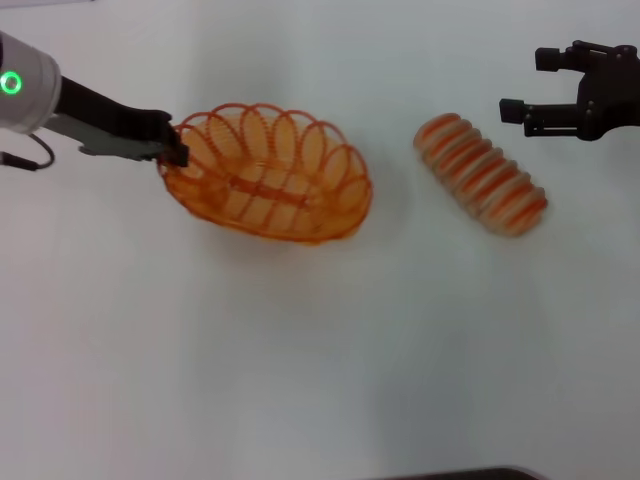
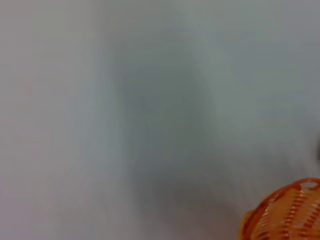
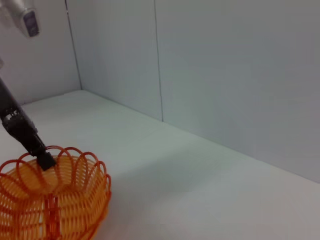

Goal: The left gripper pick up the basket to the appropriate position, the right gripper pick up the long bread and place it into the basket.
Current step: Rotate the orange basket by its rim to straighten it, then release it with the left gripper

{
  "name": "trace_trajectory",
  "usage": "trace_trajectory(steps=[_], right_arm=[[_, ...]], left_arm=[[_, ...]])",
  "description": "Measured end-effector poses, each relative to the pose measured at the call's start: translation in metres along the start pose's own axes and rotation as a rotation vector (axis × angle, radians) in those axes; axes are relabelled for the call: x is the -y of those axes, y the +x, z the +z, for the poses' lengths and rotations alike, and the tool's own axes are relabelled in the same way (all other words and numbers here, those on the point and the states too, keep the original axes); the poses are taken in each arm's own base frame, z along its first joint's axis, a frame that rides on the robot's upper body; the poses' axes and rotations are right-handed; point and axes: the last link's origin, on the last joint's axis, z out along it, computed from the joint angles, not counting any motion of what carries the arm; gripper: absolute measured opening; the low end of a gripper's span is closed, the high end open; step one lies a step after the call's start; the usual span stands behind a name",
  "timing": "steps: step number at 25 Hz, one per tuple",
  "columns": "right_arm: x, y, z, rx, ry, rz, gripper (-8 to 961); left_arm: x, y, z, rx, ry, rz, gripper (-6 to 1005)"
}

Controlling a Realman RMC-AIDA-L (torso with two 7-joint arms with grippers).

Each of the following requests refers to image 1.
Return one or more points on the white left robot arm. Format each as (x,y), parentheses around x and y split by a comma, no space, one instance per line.
(25,85)

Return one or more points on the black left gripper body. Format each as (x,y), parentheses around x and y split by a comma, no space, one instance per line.
(110,122)

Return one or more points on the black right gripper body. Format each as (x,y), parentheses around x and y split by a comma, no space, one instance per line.
(610,95)

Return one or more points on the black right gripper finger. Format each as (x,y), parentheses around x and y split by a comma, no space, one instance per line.
(540,115)
(570,55)

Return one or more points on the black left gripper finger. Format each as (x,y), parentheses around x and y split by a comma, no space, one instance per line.
(177,150)

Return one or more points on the orange striped bread loaf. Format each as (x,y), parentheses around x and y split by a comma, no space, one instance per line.
(480,180)

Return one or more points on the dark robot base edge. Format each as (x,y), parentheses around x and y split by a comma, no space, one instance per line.
(465,474)

